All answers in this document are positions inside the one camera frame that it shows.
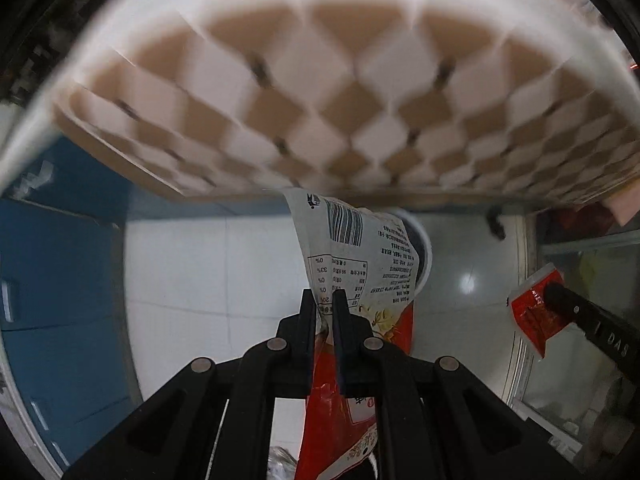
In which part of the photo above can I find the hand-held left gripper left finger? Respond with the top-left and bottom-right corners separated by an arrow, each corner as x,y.
62,289 -> 318,480

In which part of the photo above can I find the red snack packet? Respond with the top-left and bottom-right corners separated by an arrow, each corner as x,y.
284,187 -> 416,480

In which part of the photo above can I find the checkered brown tablecloth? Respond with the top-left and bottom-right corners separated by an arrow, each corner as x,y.
0,0 -> 640,211

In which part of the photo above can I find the white trash bin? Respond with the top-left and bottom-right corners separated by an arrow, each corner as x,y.
396,207 -> 434,307

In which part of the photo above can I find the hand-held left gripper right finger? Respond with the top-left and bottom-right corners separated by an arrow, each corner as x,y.
333,289 -> 586,480

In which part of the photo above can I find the pink undercloth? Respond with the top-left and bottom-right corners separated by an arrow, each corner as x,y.
600,182 -> 640,229

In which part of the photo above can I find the small red sachet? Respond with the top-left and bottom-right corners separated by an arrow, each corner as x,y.
506,262 -> 569,360

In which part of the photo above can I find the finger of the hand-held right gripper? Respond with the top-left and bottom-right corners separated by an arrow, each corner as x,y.
544,282 -> 640,379

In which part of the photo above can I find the blue base cabinet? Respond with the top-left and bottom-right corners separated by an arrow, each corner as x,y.
0,137 -> 147,472

